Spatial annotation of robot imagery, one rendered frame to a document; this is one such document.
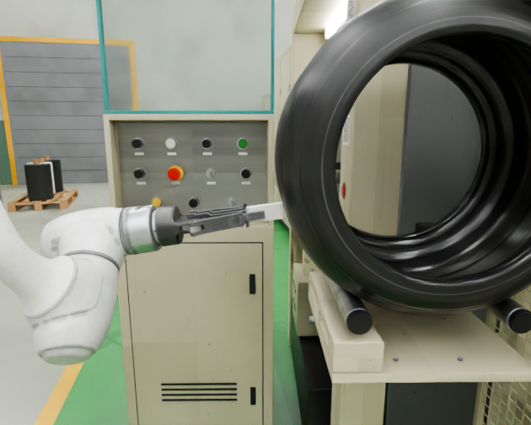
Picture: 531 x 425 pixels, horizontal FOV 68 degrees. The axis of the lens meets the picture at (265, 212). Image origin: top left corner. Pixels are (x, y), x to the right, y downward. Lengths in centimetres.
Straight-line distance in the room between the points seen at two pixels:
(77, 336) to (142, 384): 101
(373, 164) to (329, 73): 44
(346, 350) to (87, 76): 943
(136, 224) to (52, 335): 22
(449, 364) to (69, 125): 953
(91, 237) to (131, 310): 80
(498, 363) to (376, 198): 44
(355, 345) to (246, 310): 77
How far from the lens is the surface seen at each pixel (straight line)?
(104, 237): 74
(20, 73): 1028
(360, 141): 101
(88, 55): 992
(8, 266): 64
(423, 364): 82
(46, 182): 694
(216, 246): 137
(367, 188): 103
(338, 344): 73
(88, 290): 67
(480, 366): 86
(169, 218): 73
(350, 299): 75
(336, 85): 63
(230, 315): 146
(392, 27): 66
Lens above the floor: 122
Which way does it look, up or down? 12 degrees down
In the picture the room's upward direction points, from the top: straight up
